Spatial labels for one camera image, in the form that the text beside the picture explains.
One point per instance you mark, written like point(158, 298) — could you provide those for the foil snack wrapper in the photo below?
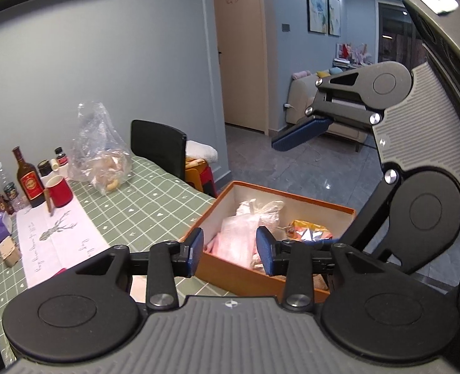
point(311, 232)

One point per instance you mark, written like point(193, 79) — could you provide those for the small jar with red label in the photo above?
point(61, 158)

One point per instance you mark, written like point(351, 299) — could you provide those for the clear plastic bag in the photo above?
point(97, 148)

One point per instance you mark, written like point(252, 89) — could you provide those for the white printed table runner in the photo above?
point(58, 241)

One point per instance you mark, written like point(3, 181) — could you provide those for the orange cardboard box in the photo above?
point(230, 268)

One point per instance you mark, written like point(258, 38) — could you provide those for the dark lidded jar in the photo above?
point(44, 167)

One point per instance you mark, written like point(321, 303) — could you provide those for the brown liquor bottle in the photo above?
point(29, 179)

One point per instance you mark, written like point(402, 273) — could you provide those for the clear plastic water bottle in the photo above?
point(2, 175)

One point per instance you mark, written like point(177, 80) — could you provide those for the pink pillow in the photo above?
point(302, 74)

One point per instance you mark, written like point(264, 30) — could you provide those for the white seat cushion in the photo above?
point(200, 152)

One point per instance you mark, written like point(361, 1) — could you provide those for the small wooden box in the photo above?
point(10, 251)

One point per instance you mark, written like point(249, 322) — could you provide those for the beige sofa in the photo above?
point(298, 101)

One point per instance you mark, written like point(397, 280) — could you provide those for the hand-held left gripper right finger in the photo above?
point(265, 251)

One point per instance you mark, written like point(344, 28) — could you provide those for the black chair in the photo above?
point(158, 148)

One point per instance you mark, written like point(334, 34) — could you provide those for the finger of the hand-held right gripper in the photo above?
point(300, 134)
point(370, 218)

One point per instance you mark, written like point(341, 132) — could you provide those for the red stool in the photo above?
point(202, 175)

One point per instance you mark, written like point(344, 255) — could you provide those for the large framed wall picture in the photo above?
point(317, 6)

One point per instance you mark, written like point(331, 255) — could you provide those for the yellow pillow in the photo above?
point(322, 73)

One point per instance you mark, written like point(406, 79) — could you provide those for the small white bottle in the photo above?
point(53, 163)

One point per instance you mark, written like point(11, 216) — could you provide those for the small tin can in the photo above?
point(10, 193)

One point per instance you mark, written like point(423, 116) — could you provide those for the beige door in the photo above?
point(237, 46)

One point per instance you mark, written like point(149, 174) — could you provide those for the dark wall switch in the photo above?
point(285, 27)

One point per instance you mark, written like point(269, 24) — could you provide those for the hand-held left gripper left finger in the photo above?
point(196, 247)

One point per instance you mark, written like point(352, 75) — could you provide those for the narrow framed wall picture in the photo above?
point(334, 14)

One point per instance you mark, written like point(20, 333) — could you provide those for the white crumpled plastic bag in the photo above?
point(253, 210)

